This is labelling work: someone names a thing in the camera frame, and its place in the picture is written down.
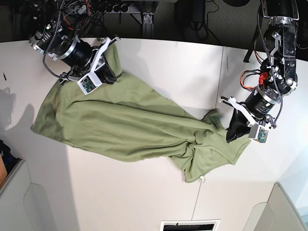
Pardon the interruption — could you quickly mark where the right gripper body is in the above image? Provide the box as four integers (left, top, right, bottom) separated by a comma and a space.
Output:
59, 39, 108, 80

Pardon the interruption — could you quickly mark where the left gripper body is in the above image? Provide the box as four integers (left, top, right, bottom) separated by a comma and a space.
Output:
220, 92, 282, 129

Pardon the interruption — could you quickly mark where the green t-shirt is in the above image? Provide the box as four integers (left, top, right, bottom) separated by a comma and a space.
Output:
31, 45, 250, 183

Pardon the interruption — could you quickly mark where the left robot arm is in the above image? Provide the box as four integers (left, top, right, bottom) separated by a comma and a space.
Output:
220, 0, 299, 143

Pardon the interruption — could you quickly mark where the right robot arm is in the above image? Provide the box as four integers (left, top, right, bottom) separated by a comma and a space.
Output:
29, 0, 120, 93

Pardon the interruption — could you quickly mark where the white power strip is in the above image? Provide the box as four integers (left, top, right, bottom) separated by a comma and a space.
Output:
68, 4, 87, 15

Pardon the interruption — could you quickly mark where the black power adapter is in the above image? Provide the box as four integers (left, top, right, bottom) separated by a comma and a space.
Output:
191, 0, 205, 25

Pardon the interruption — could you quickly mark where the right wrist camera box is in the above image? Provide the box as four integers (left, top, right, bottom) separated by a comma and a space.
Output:
77, 72, 102, 95

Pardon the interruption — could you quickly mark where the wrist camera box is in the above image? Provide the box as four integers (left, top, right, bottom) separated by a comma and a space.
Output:
248, 124, 270, 143
77, 72, 102, 95

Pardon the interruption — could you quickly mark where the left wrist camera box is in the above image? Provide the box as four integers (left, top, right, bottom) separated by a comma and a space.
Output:
248, 124, 270, 143

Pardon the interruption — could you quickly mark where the aluminium table leg post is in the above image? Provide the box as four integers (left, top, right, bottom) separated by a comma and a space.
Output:
142, 13, 154, 39

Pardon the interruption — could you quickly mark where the white vent frame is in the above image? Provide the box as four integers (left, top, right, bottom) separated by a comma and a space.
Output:
159, 219, 221, 231

